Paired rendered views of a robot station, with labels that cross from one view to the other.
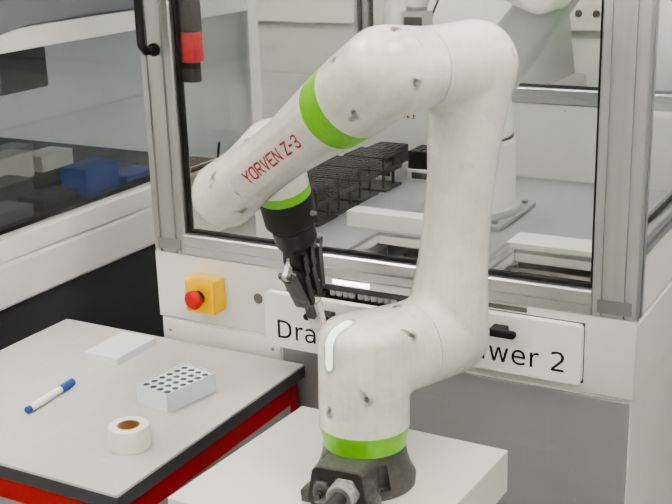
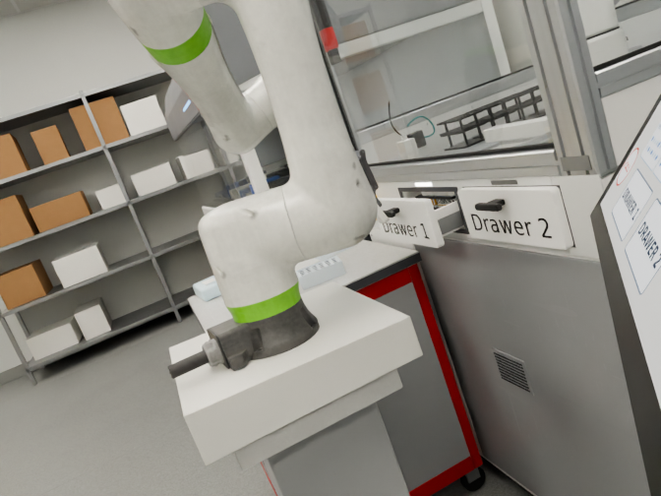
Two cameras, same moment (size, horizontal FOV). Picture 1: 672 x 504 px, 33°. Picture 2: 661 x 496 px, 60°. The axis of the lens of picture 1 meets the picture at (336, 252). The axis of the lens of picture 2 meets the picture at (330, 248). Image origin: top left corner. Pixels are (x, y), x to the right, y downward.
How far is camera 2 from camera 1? 130 cm
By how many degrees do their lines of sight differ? 43
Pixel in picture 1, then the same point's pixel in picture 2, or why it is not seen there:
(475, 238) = (298, 114)
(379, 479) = (259, 341)
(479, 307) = (330, 180)
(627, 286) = (581, 136)
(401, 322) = (248, 203)
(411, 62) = not seen: outside the picture
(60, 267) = not seen: hidden behind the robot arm
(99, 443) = not seen: hidden behind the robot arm
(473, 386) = (507, 259)
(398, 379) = (243, 253)
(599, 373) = (584, 235)
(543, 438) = (564, 304)
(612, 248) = (555, 98)
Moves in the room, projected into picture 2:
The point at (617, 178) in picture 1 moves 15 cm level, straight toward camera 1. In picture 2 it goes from (536, 19) to (472, 39)
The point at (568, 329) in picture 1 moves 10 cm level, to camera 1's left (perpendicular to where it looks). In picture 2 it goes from (542, 194) to (488, 203)
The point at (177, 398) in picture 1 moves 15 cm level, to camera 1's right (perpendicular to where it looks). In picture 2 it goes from (309, 279) to (351, 276)
